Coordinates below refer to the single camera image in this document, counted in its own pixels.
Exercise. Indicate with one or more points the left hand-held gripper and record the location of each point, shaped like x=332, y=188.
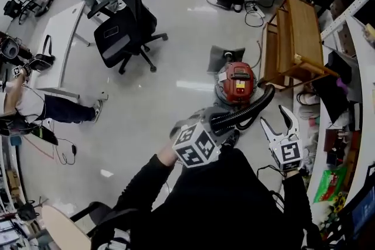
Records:
x=196, y=146

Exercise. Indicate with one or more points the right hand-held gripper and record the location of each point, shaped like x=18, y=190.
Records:
x=288, y=153

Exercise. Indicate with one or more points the person's left forearm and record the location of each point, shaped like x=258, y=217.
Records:
x=146, y=175

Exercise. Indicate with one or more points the person's right forearm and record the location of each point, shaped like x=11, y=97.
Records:
x=294, y=199

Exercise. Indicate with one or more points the red and teal vacuum cleaner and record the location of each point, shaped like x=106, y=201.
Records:
x=237, y=82

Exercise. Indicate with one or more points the person's black shoe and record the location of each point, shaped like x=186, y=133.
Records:
x=233, y=139

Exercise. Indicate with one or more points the grey floor mat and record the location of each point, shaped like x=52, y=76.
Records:
x=218, y=55

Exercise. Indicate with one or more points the green packet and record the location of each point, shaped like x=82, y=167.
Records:
x=331, y=184

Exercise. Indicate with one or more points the person's black top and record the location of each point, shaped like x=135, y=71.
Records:
x=219, y=199

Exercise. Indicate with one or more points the wooden stool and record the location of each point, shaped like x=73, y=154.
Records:
x=296, y=41

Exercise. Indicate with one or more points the white metal shelving unit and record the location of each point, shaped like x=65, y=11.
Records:
x=366, y=96

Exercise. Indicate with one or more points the bunch of sunflowers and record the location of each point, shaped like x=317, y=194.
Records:
x=340, y=202

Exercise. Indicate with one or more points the tablet with blue screen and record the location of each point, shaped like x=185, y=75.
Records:
x=363, y=210

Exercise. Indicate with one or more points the white power strip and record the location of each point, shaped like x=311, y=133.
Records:
x=255, y=8

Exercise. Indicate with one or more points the black office chair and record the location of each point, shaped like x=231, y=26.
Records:
x=123, y=35

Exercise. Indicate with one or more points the black power adapter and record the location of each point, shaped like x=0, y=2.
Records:
x=74, y=149

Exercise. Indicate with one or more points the white rectangular desk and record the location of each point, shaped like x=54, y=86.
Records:
x=58, y=47

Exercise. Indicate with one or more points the black handbag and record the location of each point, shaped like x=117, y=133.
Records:
x=44, y=61

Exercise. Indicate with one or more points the round wooden table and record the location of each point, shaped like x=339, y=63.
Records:
x=64, y=228

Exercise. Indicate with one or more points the blue bin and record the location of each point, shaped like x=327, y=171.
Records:
x=15, y=140

